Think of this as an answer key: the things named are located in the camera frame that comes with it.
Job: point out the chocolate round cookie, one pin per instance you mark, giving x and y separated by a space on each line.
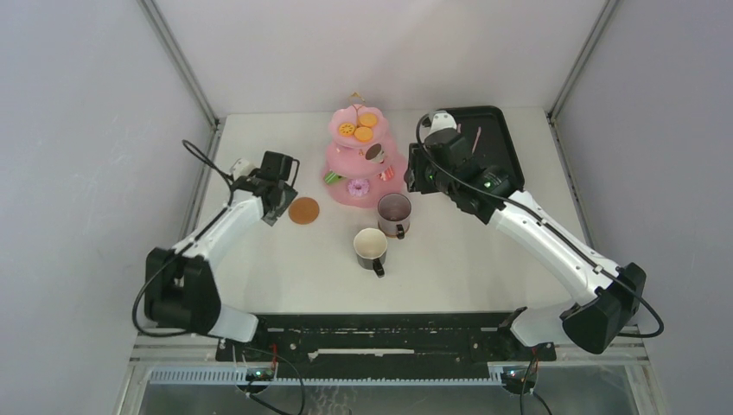
375 154

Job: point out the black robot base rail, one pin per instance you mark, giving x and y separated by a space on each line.
440 346

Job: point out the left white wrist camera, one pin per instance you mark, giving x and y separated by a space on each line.
241 167

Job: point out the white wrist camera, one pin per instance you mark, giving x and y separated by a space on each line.
241 167
441 120

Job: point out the left wooden round coaster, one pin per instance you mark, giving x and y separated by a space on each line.
304 210

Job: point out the pink-tipped metal tongs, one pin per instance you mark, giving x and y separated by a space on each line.
476 137

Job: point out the black mug with white inside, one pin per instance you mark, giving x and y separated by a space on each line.
370 247

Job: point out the pink three-tier cake stand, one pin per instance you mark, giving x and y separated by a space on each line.
345 156

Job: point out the purple mug with black handle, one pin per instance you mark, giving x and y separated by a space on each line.
394 213

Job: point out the black serving tray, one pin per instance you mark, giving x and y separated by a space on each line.
495 147

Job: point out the pink frosted sprinkle donut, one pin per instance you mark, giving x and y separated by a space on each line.
358 188

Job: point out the yellow round biscuit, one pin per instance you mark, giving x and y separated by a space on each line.
368 120
346 129

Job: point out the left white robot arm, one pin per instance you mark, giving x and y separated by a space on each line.
180 289

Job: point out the red striped candy treat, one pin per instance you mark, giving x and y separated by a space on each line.
387 174

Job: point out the green striped cake slice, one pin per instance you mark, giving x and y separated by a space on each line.
331 177

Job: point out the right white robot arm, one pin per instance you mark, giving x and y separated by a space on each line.
603 295

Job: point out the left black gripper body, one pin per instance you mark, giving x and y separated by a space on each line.
289 194

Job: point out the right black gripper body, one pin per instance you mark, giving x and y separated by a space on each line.
422 176

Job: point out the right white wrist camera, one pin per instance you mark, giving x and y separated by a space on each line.
441 120

